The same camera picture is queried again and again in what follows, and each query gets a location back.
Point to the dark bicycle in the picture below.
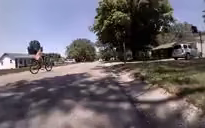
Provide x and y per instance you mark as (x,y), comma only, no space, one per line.
(34,67)

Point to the shaded grass lawn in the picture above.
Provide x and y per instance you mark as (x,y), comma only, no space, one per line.
(176,73)

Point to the small dark tree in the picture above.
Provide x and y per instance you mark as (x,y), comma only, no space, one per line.
(34,46)

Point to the white house with grey roof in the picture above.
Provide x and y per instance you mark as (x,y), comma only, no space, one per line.
(10,61)

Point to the vehicle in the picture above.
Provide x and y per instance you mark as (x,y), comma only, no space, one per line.
(70,61)

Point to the silver car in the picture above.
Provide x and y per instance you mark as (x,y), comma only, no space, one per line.
(183,51)

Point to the round bushy tree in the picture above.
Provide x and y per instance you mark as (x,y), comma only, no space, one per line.
(81,50)

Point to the dark grass strip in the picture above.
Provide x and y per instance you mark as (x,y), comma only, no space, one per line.
(6,72)

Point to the grey asphalt road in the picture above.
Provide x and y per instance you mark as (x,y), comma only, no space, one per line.
(63,100)

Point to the tall leafy green tree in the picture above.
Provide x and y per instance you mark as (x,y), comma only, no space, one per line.
(133,23)

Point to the pale dirt verge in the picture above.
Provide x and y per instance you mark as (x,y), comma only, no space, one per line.
(156,97)

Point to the pole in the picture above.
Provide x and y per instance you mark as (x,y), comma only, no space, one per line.
(200,45)

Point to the person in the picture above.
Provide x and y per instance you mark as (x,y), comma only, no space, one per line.
(39,56)

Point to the low open shelter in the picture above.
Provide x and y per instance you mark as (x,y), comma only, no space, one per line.
(163,48)

